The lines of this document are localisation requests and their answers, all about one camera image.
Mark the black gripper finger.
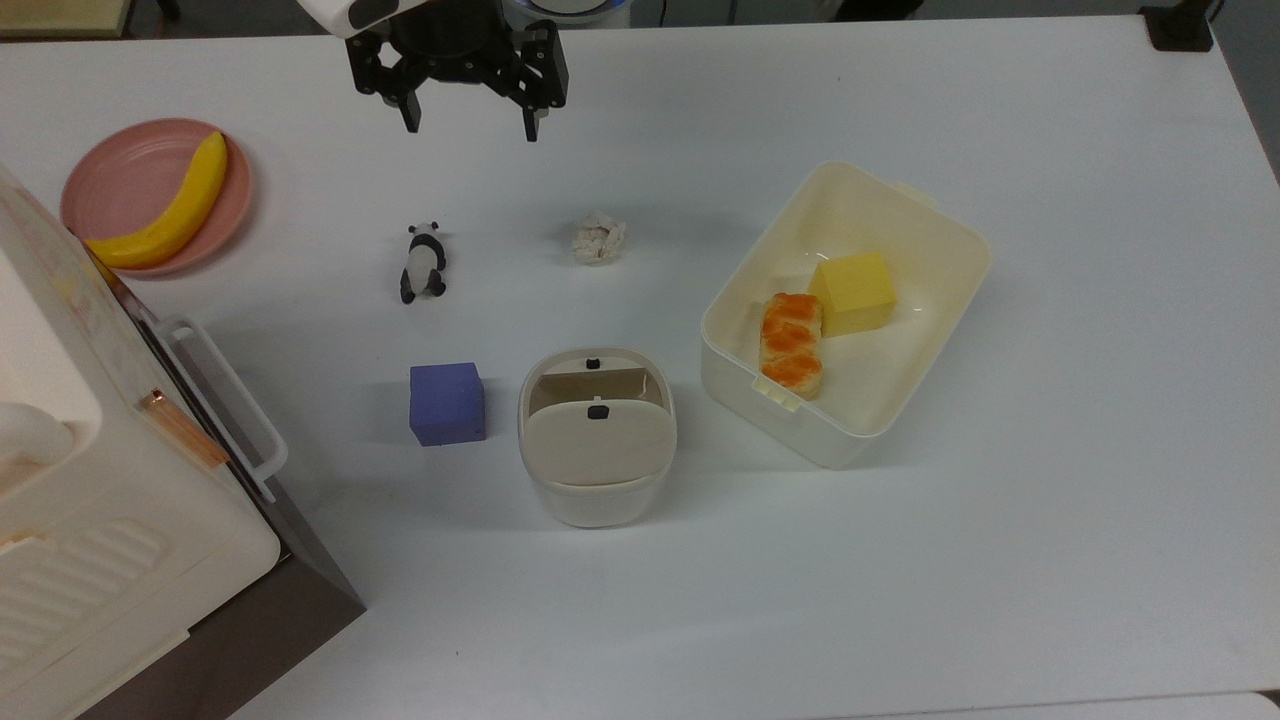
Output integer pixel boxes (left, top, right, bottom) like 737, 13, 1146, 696
347, 35, 423, 134
500, 22, 569, 142

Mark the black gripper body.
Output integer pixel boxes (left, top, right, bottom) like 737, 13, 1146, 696
385, 0, 521, 83

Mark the white paper ball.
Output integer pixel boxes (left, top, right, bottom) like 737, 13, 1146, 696
572, 211, 628, 265

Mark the cream trash bin with lid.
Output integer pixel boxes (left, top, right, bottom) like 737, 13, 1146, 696
517, 347, 678, 529

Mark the small panda figurine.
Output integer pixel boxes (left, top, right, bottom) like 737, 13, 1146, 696
399, 222, 448, 305

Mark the yellow toy banana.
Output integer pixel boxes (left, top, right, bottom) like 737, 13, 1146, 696
84, 131, 229, 271

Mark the pink round plate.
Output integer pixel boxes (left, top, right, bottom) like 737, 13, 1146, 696
60, 118, 254, 278

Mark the tan wooden furniture piece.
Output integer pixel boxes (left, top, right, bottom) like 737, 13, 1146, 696
0, 0, 136, 39

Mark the purple foam cube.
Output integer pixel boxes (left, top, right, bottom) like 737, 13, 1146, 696
409, 362, 488, 447

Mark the dark object beyond table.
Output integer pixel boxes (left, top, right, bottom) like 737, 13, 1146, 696
835, 0, 926, 21

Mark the orange glazed bread toy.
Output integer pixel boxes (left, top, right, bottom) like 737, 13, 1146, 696
758, 292, 826, 401

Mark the yellow cheese block toy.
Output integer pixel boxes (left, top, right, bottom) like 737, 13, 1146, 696
808, 252, 898, 338

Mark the cream plastic storage container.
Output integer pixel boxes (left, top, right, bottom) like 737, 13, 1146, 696
700, 161, 993, 469

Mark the cream and brown toy oven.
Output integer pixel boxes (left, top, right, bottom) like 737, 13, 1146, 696
0, 165, 366, 720

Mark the black camera stand base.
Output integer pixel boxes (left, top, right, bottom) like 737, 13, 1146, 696
1140, 5, 1216, 53

